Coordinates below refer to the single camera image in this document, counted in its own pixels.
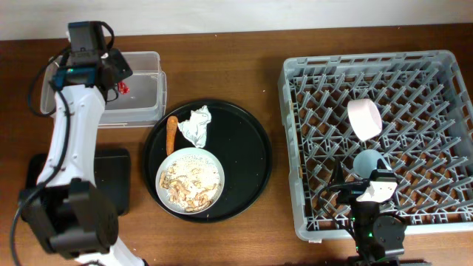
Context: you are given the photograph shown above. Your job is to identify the red snack wrapper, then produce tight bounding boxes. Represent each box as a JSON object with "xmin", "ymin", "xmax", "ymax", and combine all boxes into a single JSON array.
[{"xmin": 117, "ymin": 81, "xmax": 130, "ymax": 95}]

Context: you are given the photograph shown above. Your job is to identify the pink bowl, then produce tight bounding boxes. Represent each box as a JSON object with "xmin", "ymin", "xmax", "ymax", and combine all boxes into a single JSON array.
[{"xmin": 347, "ymin": 98, "xmax": 382, "ymax": 141}]

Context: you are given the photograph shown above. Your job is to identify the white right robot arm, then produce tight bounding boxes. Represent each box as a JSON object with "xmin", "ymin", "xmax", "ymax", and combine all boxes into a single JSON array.
[{"xmin": 317, "ymin": 158, "xmax": 428, "ymax": 266}]

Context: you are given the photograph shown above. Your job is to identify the white tissue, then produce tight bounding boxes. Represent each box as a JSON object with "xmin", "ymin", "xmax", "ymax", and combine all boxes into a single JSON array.
[{"xmin": 178, "ymin": 105, "xmax": 211, "ymax": 149}]

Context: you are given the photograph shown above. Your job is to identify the round black tray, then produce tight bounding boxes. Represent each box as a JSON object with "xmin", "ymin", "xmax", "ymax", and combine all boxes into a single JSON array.
[{"xmin": 142, "ymin": 99, "xmax": 272, "ymax": 223}]

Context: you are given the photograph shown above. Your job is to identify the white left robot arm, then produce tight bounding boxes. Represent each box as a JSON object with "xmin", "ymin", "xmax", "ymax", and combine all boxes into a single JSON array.
[{"xmin": 9, "ymin": 21, "xmax": 146, "ymax": 265}]

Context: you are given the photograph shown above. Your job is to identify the light blue cup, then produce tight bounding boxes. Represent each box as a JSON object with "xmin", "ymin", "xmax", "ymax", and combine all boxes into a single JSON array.
[{"xmin": 353, "ymin": 149, "xmax": 392, "ymax": 179}]

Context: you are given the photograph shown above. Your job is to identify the clear plastic bin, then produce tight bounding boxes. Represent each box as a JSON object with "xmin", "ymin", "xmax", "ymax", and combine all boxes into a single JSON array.
[{"xmin": 39, "ymin": 50, "xmax": 168, "ymax": 129}]

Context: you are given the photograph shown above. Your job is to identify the rice and peanut shells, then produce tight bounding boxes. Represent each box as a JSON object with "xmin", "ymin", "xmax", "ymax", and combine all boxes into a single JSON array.
[{"xmin": 157, "ymin": 154, "xmax": 223, "ymax": 213}]

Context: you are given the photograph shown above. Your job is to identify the grey dishwasher rack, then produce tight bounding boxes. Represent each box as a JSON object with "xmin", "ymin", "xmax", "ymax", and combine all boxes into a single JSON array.
[{"xmin": 278, "ymin": 50, "xmax": 472, "ymax": 242}]

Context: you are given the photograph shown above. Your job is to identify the orange carrot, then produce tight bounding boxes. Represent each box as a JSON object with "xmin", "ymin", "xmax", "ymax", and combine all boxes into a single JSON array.
[{"xmin": 166, "ymin": 116, "xmax": 178, "ymax": 156}]

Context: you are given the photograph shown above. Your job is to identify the grey plate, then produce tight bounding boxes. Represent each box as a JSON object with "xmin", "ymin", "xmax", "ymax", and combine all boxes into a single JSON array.
[{"xmin": 155, "ymin": 148, "xmax": 225, "ymax": 215}]

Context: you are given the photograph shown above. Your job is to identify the black rectangular bin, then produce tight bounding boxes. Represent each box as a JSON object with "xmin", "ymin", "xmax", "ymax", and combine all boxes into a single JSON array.
[{"xmin": 18, "ymin": 148, "xmax": 131, "ymax": 217}]

